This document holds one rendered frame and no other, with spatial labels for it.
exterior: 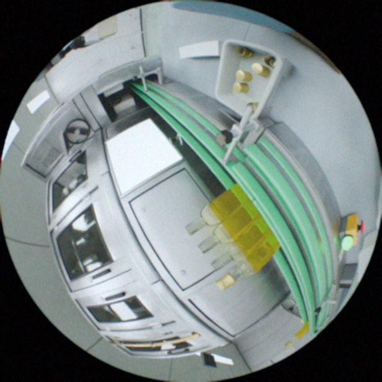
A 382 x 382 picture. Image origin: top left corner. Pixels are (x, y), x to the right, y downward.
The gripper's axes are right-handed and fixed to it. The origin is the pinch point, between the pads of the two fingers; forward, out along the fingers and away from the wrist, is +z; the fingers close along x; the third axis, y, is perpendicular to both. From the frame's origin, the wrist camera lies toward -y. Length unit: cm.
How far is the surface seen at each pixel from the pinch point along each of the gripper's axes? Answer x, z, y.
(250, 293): 50, 3, -121
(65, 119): 45, -43, 18
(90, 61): 31, -32, 297
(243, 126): 26, 15, -66
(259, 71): 18, 29, -55
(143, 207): 56, -13, -63
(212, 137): 40, 18, -58
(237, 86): 26, 29, -51
